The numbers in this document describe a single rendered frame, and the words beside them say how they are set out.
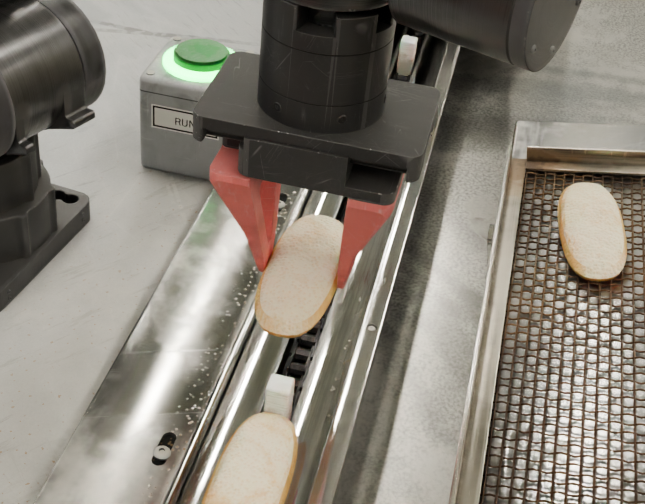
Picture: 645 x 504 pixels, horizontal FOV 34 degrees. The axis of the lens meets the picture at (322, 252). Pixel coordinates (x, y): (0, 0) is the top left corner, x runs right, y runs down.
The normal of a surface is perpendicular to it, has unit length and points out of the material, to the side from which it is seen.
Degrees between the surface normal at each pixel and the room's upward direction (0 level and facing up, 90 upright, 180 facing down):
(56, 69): 68
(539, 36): 90
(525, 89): 0
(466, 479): 10
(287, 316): 16
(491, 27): 103
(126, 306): 0
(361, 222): 111
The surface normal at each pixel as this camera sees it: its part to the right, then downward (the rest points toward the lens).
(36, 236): 0.85, 0.38
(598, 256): -0.13, -0.55
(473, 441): -0.08, -0.81
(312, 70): -0.18, 0.59
